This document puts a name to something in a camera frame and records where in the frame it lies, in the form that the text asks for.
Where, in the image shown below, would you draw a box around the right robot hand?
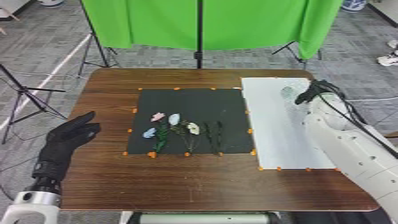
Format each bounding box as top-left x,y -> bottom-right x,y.
293,79 -> 334,105

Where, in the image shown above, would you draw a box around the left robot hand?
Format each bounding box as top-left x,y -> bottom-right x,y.
30,110 -> 103,183

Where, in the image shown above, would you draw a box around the green sprig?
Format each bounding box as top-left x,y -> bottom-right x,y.
213,119 -> 227,155
202,121 -> 217,155

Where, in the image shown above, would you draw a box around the white sheet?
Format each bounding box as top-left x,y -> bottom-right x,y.
240,77 -> 339,171

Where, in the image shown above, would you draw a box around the black stand legs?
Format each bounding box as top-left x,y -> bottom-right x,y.
270,40 -> 325,66

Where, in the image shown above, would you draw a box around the black tripod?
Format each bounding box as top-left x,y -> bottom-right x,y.
0,63 -> 69,145

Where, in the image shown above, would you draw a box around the white shoes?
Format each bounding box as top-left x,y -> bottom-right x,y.
375,39 -> 398,68

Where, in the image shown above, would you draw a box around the pink flower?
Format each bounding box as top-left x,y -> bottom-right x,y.
149,111 -> 172,152

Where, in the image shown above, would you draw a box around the pale blue flower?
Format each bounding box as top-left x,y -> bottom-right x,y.
167,113 -> 193,153

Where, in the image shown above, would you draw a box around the dark mat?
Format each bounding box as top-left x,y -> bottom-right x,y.
124,88 -> 257,156

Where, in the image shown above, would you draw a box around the white flower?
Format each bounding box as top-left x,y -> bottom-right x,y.
183,121 -> 202,153

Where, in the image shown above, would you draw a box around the black stand pole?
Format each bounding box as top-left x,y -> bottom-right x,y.
193,0 -> 206,70

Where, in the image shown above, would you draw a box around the blue and white vase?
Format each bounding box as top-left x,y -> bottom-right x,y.
37,0 -> 66,8
341,0 -> 369,14

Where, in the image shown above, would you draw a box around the black light stand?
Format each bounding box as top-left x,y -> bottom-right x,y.
76,0 -> 121,78

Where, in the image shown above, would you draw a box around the pale grey bar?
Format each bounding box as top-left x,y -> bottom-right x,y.
121,211 -> 286,224

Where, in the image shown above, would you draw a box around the black cable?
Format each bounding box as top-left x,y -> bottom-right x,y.
309,79 -> 398,159

